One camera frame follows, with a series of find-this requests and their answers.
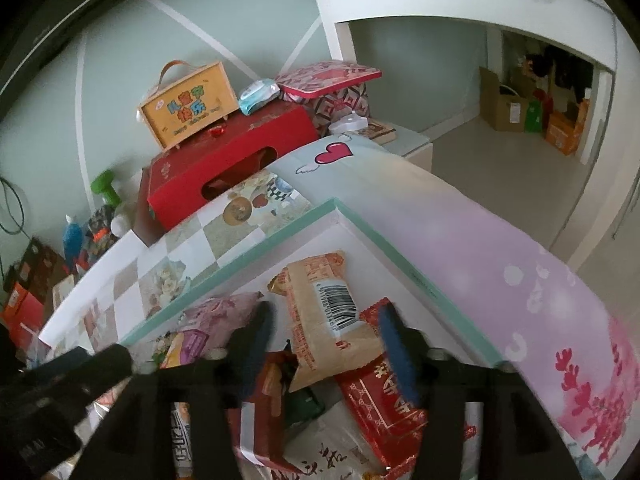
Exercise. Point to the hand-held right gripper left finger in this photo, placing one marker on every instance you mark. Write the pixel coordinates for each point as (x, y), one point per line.
(255, 352)

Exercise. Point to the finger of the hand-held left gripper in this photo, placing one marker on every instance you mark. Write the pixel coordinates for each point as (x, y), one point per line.
(80, 375)

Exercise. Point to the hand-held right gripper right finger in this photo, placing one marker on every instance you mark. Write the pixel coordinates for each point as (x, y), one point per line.
(397, 355)

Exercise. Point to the pink snack packet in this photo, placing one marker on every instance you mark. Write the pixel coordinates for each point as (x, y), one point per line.
(215, 320)

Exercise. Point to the red snack packet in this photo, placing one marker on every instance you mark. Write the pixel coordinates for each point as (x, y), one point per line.
(380, 410)

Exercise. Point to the green snack packet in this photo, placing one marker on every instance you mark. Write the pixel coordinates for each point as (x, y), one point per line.
(305, 405)

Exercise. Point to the dark red silver-striped packet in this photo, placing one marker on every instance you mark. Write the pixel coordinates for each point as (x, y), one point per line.
(260, 425)

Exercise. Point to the beige cracker packet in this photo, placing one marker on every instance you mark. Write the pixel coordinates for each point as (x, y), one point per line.
(320, 320)

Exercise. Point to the teal-rimmed white box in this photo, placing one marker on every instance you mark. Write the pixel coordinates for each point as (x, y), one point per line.
(415, 280)

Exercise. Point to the white snack packet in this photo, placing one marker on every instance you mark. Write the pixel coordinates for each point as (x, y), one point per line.
(325, 452)

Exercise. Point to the red cardboard box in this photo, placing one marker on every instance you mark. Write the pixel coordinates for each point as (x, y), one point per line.
(20, 312)

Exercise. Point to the checked printed tablecloth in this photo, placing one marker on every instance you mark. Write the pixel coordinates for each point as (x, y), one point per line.
(225, 225)

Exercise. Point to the blue bottle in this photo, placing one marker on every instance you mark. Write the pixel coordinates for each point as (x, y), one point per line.
(72, 242)

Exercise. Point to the pile of small toys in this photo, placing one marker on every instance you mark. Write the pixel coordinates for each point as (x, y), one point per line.
(100, 232)

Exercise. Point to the white round jar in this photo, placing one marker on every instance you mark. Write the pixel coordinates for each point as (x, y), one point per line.
(121, 224)

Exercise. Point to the green dumbbell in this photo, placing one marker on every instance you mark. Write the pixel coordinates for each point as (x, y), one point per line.
(107, 187)

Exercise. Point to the large red gift box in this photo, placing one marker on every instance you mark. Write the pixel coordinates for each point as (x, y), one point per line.
(200, 170)

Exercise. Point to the white side table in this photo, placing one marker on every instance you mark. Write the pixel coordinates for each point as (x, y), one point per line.
(410, 150)

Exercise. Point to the book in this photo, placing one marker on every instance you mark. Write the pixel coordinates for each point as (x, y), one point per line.
(377, 132)

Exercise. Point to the white night light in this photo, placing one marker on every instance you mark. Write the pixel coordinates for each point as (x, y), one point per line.
(350, 122)

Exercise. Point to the patterned red white box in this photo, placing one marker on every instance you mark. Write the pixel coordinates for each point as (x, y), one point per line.
(340, 105)

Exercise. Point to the wet wipes pack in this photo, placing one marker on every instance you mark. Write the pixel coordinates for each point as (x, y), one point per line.
(257, 96)

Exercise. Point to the brown cardboard box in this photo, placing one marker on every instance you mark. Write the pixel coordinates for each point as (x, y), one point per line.
(502, 105)

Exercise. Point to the green bag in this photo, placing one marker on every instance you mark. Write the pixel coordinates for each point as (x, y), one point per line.
(534, 116)

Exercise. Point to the orange carton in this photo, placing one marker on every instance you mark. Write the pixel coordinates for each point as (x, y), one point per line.
(567, 130)

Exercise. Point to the pink patterned box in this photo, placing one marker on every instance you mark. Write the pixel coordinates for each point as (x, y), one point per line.
(325, 77)

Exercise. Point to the dark clothes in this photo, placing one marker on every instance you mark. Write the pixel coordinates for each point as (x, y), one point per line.
(560, 70)

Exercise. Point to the white desk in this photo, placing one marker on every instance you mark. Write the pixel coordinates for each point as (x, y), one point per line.
(450, 0)

